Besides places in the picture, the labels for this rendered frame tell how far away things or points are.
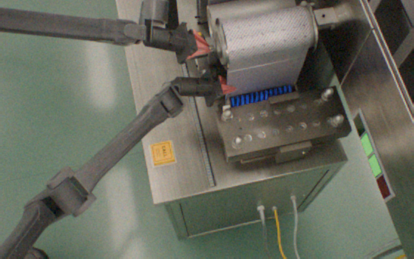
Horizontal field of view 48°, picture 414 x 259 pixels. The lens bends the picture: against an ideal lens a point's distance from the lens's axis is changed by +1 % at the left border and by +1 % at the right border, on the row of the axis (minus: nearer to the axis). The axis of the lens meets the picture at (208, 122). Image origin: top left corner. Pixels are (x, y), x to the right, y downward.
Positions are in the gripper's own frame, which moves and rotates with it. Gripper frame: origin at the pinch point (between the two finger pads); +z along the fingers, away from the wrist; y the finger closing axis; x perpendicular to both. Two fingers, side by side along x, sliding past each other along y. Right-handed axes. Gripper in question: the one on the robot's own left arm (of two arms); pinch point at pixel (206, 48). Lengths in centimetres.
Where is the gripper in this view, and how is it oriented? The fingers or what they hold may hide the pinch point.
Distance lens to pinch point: 135.7
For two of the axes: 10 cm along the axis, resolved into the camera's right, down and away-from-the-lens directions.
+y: 2.3, 8.9, -3.9
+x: 5.7, -4.5, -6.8
